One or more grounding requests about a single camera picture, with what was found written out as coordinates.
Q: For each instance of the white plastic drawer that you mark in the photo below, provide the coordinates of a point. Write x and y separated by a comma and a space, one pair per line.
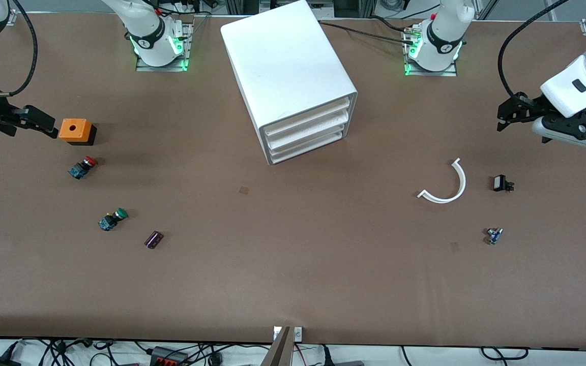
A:
308, 118
308, 131
308, 144

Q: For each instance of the green push button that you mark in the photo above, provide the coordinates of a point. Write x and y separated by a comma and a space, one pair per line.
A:
112, 218

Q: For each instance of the orange box with hole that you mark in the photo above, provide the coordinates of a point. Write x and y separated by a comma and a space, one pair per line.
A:
74, 129

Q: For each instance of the small blue metal component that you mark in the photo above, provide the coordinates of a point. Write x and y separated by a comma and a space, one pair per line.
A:
494, 236

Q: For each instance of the purple cylindrical capacitor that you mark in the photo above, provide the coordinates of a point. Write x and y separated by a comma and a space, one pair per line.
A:
153, 239

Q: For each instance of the white drawer cabinet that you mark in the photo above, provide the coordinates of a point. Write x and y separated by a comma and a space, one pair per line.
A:
283, 61

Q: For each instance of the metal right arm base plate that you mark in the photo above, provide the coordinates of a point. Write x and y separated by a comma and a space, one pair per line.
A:
145, 68

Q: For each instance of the black power strip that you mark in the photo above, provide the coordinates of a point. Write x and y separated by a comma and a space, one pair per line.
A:
168, 357

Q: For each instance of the black power adapter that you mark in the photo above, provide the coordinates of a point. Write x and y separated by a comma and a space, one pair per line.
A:
0, 362

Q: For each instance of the black square push button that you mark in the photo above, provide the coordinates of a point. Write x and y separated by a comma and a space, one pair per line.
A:
500, 183

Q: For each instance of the red push button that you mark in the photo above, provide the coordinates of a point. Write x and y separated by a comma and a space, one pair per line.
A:
82, 168

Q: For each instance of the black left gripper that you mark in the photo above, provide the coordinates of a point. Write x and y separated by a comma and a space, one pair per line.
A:
528, 108

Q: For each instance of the white curved plastic bracket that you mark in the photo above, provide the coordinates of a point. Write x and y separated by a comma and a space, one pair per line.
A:
462, 180

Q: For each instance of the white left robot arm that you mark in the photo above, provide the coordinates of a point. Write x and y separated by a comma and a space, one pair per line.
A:
443, 48

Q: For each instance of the white table clamp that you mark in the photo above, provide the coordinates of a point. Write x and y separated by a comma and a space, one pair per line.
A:
276, 333
298, 333

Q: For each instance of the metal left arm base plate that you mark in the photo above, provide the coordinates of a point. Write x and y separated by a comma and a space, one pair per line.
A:
448, 73

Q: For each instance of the grey upright post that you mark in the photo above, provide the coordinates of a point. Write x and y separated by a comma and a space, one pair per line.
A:
279, 353

